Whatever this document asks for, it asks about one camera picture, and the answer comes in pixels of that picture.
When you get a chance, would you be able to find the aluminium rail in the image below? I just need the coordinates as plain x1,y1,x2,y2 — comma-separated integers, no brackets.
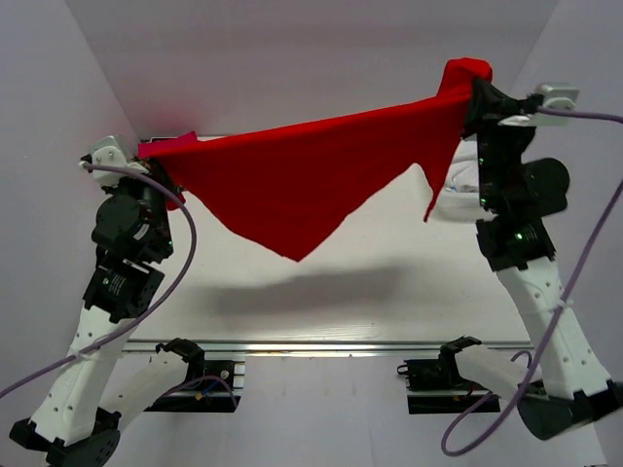
123,339,533,357

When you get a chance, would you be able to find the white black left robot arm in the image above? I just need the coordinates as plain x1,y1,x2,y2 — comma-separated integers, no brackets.
10,159,174,466

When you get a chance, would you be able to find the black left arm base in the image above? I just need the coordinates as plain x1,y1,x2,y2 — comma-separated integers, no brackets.
146,338,245,413

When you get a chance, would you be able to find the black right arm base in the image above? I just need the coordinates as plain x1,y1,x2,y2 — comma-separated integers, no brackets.
396,337,487,414

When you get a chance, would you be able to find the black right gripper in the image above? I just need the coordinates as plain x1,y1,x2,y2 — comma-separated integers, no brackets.
459,76,538,210

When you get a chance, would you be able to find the white t-shirt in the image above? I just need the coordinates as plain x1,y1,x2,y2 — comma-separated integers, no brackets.
444,154,479,193

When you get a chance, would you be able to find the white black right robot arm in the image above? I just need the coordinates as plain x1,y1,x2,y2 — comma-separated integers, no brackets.
439,78,622,441

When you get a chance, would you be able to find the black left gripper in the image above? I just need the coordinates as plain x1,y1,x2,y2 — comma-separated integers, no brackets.
100,152,183,258

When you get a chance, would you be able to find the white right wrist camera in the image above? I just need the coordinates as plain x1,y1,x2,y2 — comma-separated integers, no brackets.
497,83,579,127

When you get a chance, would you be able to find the red t-shirt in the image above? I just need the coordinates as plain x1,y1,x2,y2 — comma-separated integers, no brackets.
151,57,494,262

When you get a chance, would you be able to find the folded crimson t-shirt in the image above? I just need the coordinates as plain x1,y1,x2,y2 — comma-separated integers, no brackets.
137,131,199,159

